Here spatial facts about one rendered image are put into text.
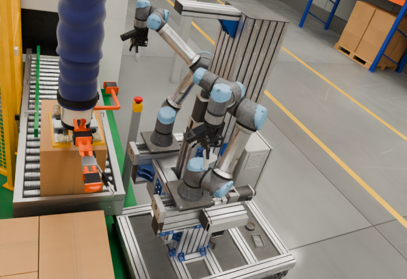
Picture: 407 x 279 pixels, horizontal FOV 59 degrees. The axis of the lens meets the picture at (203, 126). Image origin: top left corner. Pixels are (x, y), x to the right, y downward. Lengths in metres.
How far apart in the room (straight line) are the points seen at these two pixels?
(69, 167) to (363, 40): 8.08
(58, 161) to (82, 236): 0.49
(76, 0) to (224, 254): 2.07
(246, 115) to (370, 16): 7.88
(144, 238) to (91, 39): 1.59
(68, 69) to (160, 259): 1.51
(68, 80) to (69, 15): 0.35
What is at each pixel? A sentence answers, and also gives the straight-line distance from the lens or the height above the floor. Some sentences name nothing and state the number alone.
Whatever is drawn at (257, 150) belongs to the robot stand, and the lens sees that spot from 2.26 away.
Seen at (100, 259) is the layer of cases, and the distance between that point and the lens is 2.35.
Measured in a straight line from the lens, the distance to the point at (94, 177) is 1.79.
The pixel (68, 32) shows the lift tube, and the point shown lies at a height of 1.74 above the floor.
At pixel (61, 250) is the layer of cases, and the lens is 2.39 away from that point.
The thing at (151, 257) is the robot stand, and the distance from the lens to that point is 2.80.
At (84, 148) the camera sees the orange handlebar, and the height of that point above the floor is 1.23.
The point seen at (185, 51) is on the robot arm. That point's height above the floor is 1.70.
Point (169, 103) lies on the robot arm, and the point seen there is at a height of 1.28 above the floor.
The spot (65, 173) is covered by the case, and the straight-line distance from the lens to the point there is 2.52.
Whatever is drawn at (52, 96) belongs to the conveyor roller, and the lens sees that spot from 3.71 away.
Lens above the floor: 2.45
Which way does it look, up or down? 32 degrees down
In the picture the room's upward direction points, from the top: 16 degrees clockwise
